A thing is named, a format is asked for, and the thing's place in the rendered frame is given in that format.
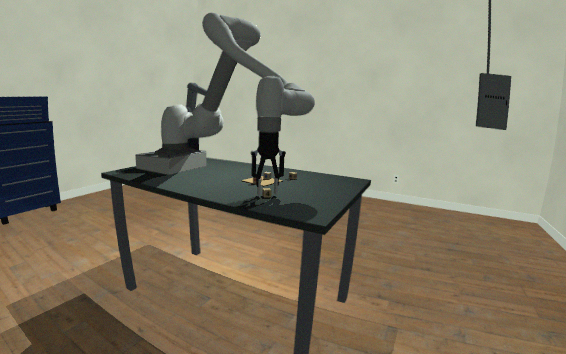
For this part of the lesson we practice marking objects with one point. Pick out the tan square mat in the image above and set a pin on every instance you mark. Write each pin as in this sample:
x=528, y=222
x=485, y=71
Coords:
x=265, y=182

